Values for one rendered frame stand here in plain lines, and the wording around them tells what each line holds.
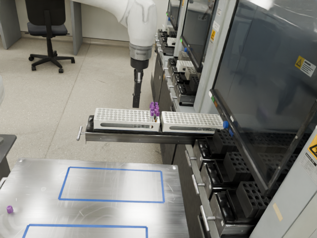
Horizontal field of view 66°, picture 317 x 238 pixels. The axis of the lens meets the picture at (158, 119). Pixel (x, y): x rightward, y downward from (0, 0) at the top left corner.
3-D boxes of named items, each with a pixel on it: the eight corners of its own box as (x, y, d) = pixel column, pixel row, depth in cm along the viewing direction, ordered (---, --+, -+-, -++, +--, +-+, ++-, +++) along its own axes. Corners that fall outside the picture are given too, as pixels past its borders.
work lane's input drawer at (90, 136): (218, 132, 135) (222, 119, 130) (226, 149, 124) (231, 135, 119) (80, 126, 124) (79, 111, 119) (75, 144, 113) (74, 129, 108)
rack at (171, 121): (215, 124, 129) (219, 114, 126) (221, 136, 121) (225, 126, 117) (160, 121, 125) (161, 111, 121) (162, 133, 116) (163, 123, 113)
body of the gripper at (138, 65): (130, 52, 102) (129, 72, 107) (130, 60, 95) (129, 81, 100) (148, 54, 103) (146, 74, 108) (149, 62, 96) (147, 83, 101)
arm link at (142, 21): (157, 48, 93) (151, 37, 103) (162, 4, 84) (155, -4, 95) (128, 46, 90) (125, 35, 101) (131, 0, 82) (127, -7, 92)
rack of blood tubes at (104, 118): (156, 121, 124) (158, 111, 121) (158, 133, 116) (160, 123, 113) (95, 118, 120) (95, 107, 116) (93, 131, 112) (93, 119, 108)
